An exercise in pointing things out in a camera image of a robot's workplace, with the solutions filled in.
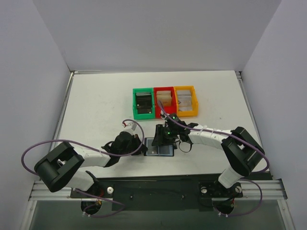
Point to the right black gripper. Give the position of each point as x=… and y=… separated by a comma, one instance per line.
x=159, y=135

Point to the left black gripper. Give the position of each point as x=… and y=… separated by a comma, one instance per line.
x=138, y=145

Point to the black leather card holder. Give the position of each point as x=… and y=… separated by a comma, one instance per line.
x=171, y=147

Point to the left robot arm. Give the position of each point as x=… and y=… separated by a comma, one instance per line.
x=61, y=167

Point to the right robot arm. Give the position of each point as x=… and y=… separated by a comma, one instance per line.
x=241, y=149

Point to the black card holders stack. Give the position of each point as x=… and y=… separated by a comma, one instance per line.
x=143, y=102

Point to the beige cards stack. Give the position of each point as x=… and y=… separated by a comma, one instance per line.
x=164, y=97

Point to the grey cards stack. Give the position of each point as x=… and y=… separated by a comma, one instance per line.
x=184, y=99

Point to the green plastic bin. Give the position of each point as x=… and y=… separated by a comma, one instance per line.
x=143, y=116

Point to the yellow plastic bin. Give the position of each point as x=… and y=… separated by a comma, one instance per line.
x=195, y=105

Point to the red plastic bin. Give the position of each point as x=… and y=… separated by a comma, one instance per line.
x=169, y=109

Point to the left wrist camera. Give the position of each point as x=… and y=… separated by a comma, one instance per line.
x=130, y=128

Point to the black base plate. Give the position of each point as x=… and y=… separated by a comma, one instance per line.
x=169, y=202

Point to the aluminium frame rail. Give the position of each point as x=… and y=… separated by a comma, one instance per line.
x=263, y=189

